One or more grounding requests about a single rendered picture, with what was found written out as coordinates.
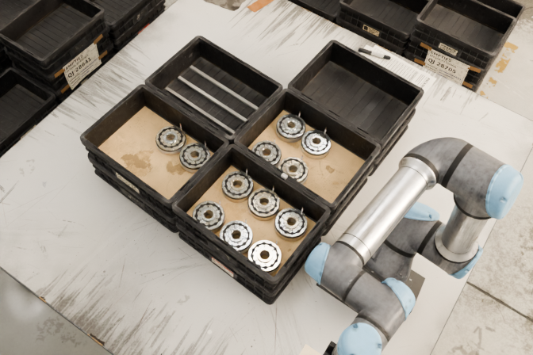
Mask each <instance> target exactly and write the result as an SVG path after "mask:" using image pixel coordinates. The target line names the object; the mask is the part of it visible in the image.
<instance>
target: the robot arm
mask: <svg viewBox="0 0 533 355"><path fill-rule="evenodd" d="M398 167H399V170H398V171H397V172H396V173H395V174H394V175H393V176H392V177H391V178H390V179H389V181H388V182H387V183H386V184H385V185H384V186H383V188H382V189H381V190H380V191H379V192H378V194H377V195H376V196H375V197H374V198H373V200H372V201H371V202H370V203H369V204H368V205H367V206H366V207H365V208H364V209H363V210H362V212H361V213H360V214H359V215H358V217H357V218H356V219H355V220H354V221H353V222H352V224H351V225H350V226H349V227H348V228H347V229H346V230H345V232H344V233H342V235H341V236H340V237H339V238H338V239H337V240H336V242H335V243H334V244H333V245H332V246H331V245H328V244H327V243H325V242H322V243H320V244H319V245H318V246H316V247H315V248H314V250H313V251H312V252H311V254H310V255H309V256H308V258H307V260H306V263H305V272H306V273H307V274H308V275H309V276H310V277H311V278H312V279H314V280H315V281H316V282H317V283H318V284H319V285H322V286H324V287H325V288H326V289H327V290H328V291H330V292H331V293H332V294H334V295H335V296H337V297H338V298H339V299H341V300H342V301H343V302H344V303H345V304H347V305H348V306H349V307H351V308H352V309H353V310H355V311H356V312H358V315H357V316H356V317H355V319H354V321H353V322H352V323H351V325H350V326H349V327H347V328H346V329H345V330H344V331H343V332H342V334H341V335H340V336H339V340H338V342H337V344H335V343H334V342H333V341H331V342H330V343H329V345H328V347H327V349H326V350H325V351H324V354H323V355H381V353H382V351H383V349H384V348H385V347H386V346H387V345H388V342H389V341H390V339H391V338H392V336H394V334H395V333H396V332H397V330H398V328H399V327H400V326H401V324H402V323H403V322H404V321H405V320H406V319H407V317H408V315H409V313H410V312H411V310H412V309H413V307H414V306H415V303H416V299H415V296H414V294H413V293H412V291H411V289H410V288H409V287H408V286H407V285H406V284H404V283H405V282H406V281H407V279H408V278H409V275H410V272H411V268H412V261H413V258H414V257H415V256H416V253H418V254H420V255H421V256H423V257H424V258H426V259H427V260H429V261H430V262H431V263H433V264H434V265H436V266H438V267H439V268H440V269H442V270H443V271H445V272H446V273H447V274H448V275H450V276H453V277H454V278H456V279H462V278H463V277H464V276H465V275H466V274H467V273H468V272H469V271H470V270H471V269H472V268H473V267H474V265H475V264H476V263H477V261H478V259H479V258H480V256H481V255H482V253H483V249H482V248H481V247H480V245H478V241H477V238H478V236H479V235H480V233H481V231H482V230H483V228H484V226H485V225H486V223H487V221H488V219H492V218H494V219H503V218H504V217H505V216H506V215H507V213H508V212H509V210H510V209H511V207H512V206H513V204H514V203H515V201H516V198H517V197H518V195H519V193H520V190H521V189H522V186H523V175H522V174H521V173H520V172H519V171H517V170H515V169H514V168H513V167H512V166H510V165H509V164H505V163H503V162H502V161H500V160H498V159H497V158H494V157H493V156H491V155H489V154H487V153H485V152H484V151H482V150H480V149H479V148H477V147H475V146H474V145H472V144H470V143H468V142H466V141H465V140H463V139H459V138H454V137H442V138H436V139H431V140H428V141H426V142H424V143H421V144H419V145H417V146H416V147H414V148H413V149H411V150H410V151H409V152H408V153H407V154H406V155H405V156H404V157H403V158H402V159H401V160H400V161H399V164H398ZM436 184H440V185H441V186H442V187H444V188H445V189H447V190H449V191H451V192H452V193H453V199H454V203H455V205H454V207H453V210H452V212H451V215H450V217H449V220H448V221H447V224H445V223H443V222H441V221H440V220H439V217H440V215H439V213H438V212H437V211H436V210H435V209H433V208H431V207H429V206H427V205H426V204H422V203H420V202H417V200H418V199H419V198H420V196H421V195H422V194H423V193H424V191H425V190H429V189H433V188H434V187H435V185H436ZM365 264H367V265H368V266H369V267H370V268H371V269H372V270H373V271H374V272H376V273H377V274H379V275H380V276H382V277H384V278H385V280H384V281H383V282H382V283H381V282H380V281H378V280H376V279H375V278H374V277H372V276H371V275H370V274H369V273H367V272H366V271H364V270H363V269H362V267H363V266H364V265H365Z"/></svg>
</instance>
